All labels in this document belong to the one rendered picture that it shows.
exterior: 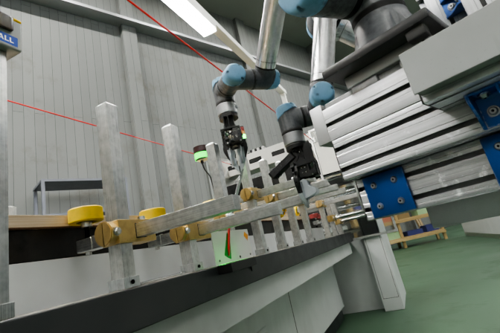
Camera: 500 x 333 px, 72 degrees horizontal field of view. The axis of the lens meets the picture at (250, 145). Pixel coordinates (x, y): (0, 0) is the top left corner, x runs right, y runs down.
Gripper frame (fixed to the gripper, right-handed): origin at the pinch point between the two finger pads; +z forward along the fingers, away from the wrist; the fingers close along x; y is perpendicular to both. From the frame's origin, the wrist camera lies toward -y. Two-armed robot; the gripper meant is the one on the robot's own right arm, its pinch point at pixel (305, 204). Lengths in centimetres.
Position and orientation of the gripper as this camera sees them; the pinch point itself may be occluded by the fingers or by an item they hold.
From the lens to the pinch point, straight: 117.3
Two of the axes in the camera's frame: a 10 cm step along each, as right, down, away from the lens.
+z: 2.2, 9.3, -2.9
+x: 4.2, 1.8, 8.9
